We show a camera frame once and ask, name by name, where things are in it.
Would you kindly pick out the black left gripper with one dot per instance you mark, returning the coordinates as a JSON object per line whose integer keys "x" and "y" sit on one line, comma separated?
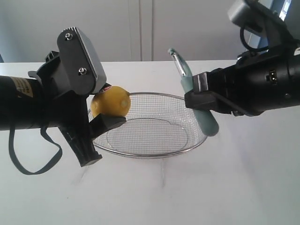
{"x": 65, "y": 92}

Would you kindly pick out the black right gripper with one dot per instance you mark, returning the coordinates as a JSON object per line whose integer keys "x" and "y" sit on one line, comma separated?
{"x": 250, "y": 87}

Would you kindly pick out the yellow lemon with sticker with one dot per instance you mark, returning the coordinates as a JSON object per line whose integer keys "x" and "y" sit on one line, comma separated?
{"x": 114, "y": 102}

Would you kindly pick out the teal handled vegetable peeler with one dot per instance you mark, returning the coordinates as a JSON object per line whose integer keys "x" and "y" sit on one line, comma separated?
{"x": 205, "y": 119}

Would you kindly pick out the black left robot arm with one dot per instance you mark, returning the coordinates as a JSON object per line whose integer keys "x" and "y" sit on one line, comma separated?
{"x": 35, "y": 103}

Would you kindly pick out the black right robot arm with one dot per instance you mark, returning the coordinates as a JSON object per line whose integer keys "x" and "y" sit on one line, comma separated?
{"x": 289, "y": 45}

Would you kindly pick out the white cabinet doors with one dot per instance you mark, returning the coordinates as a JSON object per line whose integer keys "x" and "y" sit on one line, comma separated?
{"x": 121, "y": 30}

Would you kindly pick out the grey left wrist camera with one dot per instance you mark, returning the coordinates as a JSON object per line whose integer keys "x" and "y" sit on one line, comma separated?
{"x": 80, "y": 61}

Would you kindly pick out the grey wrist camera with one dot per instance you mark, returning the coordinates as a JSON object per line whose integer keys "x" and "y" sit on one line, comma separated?
{"x": 249, "y": 14}
{"x": 80, "y": 61}

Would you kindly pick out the oval wire mesh basket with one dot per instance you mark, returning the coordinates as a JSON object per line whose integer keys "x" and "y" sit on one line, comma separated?
{"x": 158, "y": 125}

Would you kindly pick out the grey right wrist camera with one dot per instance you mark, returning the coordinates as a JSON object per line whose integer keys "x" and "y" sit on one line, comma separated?
{"x": 249, "y": 14}

